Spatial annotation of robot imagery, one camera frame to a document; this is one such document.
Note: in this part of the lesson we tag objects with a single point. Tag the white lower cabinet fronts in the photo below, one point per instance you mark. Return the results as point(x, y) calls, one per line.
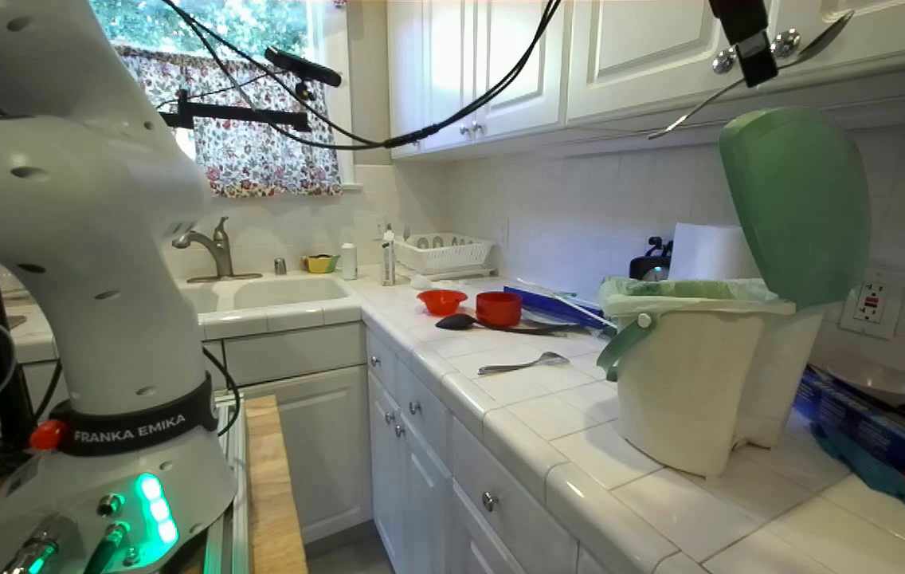
point(461, 472)

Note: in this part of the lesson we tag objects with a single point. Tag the yellow sponge dish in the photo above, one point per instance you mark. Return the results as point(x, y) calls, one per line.
point(320, 264)

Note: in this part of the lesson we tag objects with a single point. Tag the green bin lid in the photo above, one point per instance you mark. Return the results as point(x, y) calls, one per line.
point(800, 198)

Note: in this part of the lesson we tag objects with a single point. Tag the blue wrap box right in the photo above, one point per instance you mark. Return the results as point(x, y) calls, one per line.
point(860, 431)

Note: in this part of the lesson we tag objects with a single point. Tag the white paper towel roll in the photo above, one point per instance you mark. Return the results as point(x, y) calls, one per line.
point(708, 253)

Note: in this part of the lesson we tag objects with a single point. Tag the floral window curtain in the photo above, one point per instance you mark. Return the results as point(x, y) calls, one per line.
point(245, 130)

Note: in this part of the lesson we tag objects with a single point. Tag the black measuring scoop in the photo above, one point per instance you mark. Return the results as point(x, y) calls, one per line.
point(457, 323)

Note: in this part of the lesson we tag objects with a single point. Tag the black camera on stand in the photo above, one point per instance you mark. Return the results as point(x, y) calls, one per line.
point(303, 69)

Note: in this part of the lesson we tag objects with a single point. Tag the wall power outlet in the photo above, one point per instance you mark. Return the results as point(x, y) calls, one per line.
point(876, 304)

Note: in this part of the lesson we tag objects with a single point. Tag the red bowl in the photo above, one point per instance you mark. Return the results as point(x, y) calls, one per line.
point(439, 301)

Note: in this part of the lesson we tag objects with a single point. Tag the metal fork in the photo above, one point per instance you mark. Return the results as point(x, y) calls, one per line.
point(545, 360)

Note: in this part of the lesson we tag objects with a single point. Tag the white bin with liner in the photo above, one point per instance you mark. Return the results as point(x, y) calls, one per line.
point(703, 367)

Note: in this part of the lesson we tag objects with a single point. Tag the white dish rack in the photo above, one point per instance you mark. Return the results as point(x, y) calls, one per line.
point(440, 253)

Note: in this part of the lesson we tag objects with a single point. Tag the red measuring cup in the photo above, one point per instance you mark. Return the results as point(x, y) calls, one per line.
point(499, 311)

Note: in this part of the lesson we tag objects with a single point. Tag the kitchen faucet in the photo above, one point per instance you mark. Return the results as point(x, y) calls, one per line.
point(215, 244)

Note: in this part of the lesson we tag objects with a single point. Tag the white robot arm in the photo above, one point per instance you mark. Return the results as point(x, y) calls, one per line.
point(90, 192)

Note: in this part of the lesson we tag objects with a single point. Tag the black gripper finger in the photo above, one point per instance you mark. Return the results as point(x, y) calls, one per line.
point(747, 30)

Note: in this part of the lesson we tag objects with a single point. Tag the white upper cabinets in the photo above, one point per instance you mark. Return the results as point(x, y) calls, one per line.
point(600, 63)

